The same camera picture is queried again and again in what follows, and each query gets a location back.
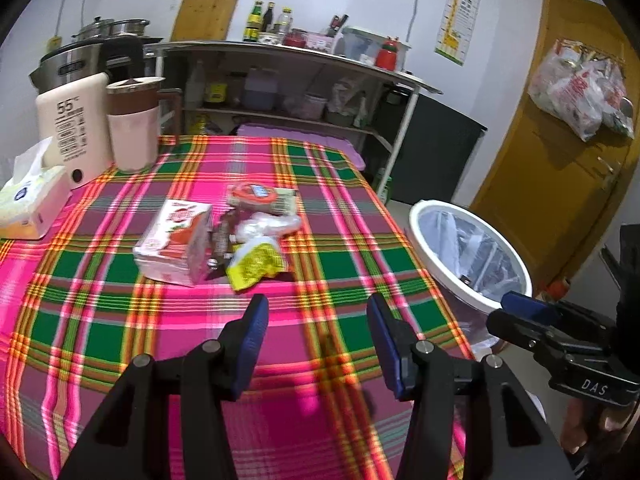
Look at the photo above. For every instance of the pink jug brown lid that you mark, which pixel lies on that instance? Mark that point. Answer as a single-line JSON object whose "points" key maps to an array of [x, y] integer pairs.
{"points": [[132, 135]]}

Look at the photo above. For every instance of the crumpled shelf plastic bag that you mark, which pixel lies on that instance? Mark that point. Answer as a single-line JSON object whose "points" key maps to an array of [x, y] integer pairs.
{"points": [[347, 95]]}

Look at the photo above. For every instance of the clear plastic bottle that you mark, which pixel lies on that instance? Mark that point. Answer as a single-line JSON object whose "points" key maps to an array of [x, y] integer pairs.
{"points": [[284, 22]]}

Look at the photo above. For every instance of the steel lidded pot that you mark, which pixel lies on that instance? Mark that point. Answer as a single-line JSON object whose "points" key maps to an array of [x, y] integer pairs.
{"points": [[92, 30], [130, 27]]}

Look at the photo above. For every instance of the oil bottle yellow label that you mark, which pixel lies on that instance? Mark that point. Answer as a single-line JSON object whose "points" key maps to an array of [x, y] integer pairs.
{"points": [[216, 90]]}

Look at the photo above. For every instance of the bamboo cutting board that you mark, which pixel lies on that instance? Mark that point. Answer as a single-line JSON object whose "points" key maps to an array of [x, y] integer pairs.
{"points": [[210, 10]]}

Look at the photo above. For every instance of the wooden door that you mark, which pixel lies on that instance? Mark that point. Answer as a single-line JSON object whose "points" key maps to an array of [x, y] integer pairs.
{"points": [[550, 185]]}

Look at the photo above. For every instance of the pink utensil box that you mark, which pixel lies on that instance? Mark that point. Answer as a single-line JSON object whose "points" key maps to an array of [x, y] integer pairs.
{"points": [[319, 43]]}

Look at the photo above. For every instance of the steel electric kettle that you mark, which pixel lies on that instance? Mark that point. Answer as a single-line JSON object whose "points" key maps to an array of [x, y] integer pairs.
{"points": [[70, 62]]}

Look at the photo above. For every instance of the orange red food pack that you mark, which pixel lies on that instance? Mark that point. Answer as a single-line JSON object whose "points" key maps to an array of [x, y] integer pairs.
{"points": [[255, 195]]}

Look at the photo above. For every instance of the clear hanging plastic bag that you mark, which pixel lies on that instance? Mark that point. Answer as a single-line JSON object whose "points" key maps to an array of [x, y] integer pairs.
{"points": [[617, 105]]}

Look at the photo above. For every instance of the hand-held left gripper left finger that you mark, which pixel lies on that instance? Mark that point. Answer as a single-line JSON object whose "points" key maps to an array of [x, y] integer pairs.
{"points": [[252, 340]]}

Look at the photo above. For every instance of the giraffe height chart poster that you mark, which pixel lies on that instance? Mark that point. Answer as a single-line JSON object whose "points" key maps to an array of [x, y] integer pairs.
{"points": [[457, 20]]}

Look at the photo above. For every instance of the pink printed carton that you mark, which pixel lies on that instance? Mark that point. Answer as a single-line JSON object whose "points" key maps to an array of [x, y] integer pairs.
{"points": [[170, 240]]}

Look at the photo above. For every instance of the clear plastic jar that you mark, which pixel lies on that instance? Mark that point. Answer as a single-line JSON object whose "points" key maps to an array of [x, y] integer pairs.
{"points": [[315, 107]]}

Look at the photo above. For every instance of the white tissue box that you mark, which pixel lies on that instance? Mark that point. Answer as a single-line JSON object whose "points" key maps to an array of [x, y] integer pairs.
{"points": [[30, 205]]}

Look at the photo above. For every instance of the patterned ceramic bowl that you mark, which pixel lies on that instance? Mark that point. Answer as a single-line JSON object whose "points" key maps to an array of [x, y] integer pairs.
{"points": [[268, 38]]}

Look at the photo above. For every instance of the green bottle yellow label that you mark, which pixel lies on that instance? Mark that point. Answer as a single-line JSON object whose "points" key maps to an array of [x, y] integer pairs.
{"points": [[253, 25]]}

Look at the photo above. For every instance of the yellow wrapper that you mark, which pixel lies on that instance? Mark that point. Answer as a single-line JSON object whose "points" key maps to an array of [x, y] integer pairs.
{"points": [[255, 262]]}

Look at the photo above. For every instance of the red lidded bowl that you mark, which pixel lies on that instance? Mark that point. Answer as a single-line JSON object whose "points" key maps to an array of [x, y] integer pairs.
{"points": [[295, 40]]}

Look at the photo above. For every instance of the white kitchen shelf unit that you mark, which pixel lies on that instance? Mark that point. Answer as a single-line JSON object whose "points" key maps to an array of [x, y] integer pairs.
{"points": [[404, 135]]}

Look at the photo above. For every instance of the yellowish power strip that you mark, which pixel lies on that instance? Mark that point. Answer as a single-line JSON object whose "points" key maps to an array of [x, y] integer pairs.
{"points": [[54, 45]]}

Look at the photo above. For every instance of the pink storage box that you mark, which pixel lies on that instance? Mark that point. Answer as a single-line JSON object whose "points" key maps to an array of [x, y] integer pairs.
{"points": [[300, 132]]}

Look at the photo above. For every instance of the brown wrapper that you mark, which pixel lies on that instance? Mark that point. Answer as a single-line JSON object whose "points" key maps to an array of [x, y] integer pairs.
{"points": [[220, 242]]}

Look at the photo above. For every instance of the clear plastic bag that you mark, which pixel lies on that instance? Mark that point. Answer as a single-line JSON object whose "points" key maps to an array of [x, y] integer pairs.
{"points": [[617, 105], [265, 227]]}

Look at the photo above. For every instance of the cream electric water warmer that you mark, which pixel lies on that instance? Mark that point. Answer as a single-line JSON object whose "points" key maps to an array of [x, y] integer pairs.
{"points": [[75, 130]]}

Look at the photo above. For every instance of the black gas stove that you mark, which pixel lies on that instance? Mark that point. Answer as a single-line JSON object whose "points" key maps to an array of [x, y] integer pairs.
{"points": [[154, 42]]}

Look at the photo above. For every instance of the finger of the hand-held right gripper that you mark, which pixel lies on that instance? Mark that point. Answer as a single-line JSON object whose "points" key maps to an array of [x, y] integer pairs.
{"points": [[530, 306], [515, 330]]}

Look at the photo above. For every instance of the dark sauce bottle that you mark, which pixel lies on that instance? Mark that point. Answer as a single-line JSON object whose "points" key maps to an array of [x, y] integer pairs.
{"points": [[269, 20]]}

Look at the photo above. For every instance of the black cabinet curtain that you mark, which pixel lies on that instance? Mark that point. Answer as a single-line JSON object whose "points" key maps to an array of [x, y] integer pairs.
{"points": [[425, 150]]}

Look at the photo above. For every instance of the white red-print plastic bag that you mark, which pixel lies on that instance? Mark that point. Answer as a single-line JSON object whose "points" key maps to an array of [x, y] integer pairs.
{"points": [[570, 95]]}

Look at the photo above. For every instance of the person's right hand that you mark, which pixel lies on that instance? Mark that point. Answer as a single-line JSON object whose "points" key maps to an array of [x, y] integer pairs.
{"points": [[580, 425]]}

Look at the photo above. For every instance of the pink green plaid tablecloth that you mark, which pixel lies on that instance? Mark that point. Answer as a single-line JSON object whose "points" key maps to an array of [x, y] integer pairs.
{"points": [[125, 320]]}

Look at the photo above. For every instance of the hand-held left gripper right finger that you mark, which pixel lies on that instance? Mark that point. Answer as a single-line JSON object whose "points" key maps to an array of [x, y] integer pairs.
{"points": [[385, 345]]}

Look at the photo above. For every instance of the red kids water bottle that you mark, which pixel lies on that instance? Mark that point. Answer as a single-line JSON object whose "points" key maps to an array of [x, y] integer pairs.
{"points": [[386, 55]]}

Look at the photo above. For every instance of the white plastic bin liner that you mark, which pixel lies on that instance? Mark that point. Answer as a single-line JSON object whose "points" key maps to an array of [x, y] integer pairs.
{"points": [[470, 255]]}

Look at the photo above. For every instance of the green bowl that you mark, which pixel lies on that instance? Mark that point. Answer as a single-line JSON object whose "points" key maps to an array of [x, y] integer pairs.
{"points": [[338, 118]]}

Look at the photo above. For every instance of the orange plastic item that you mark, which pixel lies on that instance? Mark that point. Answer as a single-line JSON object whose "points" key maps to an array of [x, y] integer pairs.
{"points": [[559, 290]]}

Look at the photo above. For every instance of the green white bottle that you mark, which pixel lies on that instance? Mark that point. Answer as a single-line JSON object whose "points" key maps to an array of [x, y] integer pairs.
{"points": [[361, 112]]}

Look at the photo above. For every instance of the small brown bottle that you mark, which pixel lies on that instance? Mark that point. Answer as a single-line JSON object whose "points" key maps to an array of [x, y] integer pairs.
{"points": [[236, 90]]}

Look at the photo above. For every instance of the white round trash bin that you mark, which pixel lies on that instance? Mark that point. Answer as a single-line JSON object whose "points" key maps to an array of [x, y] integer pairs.
{"points": [[417, 240]]}

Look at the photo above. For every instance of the blue jerry can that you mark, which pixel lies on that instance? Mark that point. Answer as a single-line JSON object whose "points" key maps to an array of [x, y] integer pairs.
{"points": [[261, 91]]}

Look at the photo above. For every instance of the white plastic bottle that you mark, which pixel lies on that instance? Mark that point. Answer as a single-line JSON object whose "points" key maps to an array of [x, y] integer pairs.
{"points": [[196, 87]]}

